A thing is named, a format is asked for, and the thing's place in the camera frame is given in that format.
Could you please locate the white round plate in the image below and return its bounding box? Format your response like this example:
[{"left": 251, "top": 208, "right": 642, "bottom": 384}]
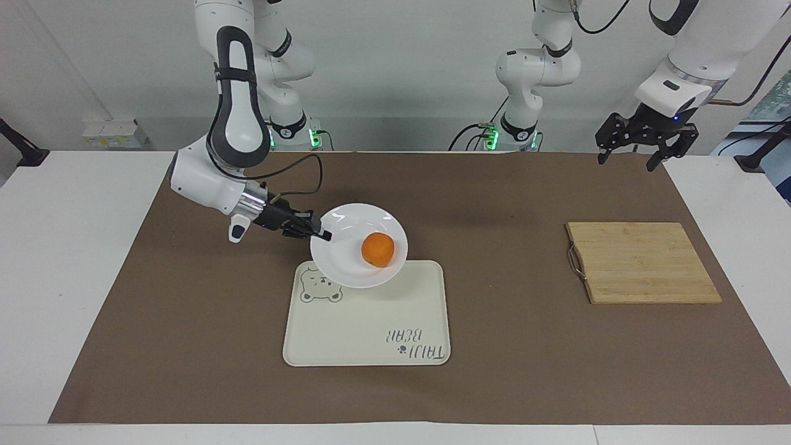
[{"left": 310, "top": 203, "right": 409, "bottom": 289}]

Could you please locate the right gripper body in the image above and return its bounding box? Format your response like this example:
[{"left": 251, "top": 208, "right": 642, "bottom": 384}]
[{"left": 255, "top": 198, "right": 298, "bottom": 235}]

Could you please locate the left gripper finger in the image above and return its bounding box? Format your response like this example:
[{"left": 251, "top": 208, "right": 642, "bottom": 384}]
[
  {"left": 646, "top": 125, "right": 700, "bottom": 172},
  {"left": 595, "top": 112, "right": 640, "bottom": 165}
]

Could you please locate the wooden cutting board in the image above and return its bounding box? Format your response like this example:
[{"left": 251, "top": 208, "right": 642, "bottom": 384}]
[{"left": 566, "top": 222, "right": 723, "bottom": 305}]

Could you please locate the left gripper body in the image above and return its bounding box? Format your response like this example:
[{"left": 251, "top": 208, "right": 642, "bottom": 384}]
[{"left": 625, "top": 103, "right": 685, "bottom": 145}]

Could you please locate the black cable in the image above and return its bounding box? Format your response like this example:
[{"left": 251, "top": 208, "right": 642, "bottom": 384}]
[
  {"left": 708, "top": 37, "right": 791, "bottom": 107},
  {"left": 207, "top": 145, "right": 324, "bottom": 205},
  {"left": 571, "top": 0, "right": 631, "bottom": 35},
  {"left": 448, "top": 122, "right": 495, "bottom": 152}
]

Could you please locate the white box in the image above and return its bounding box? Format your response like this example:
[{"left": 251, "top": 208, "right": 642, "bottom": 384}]
[{"left": 82, "top": 117, "right": 150, "bottom": 150}]

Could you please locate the black stand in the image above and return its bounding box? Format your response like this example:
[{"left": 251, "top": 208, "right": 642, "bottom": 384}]
[
  {"left": 734, "top": 121, "right": 791, "bottom": 174},
  {"left": 0, "top": 117, "right": 50, "bottom": 167}
]

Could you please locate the orange fruit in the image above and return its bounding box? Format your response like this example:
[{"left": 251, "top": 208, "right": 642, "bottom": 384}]
[{"left": 361, "top": 232, "right": 396, "bottom": 268}]

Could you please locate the cream tray with bear print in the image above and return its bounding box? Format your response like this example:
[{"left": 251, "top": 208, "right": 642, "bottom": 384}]
[{"left": 282, "top": 260, "right": 451, "bottom": 367}]

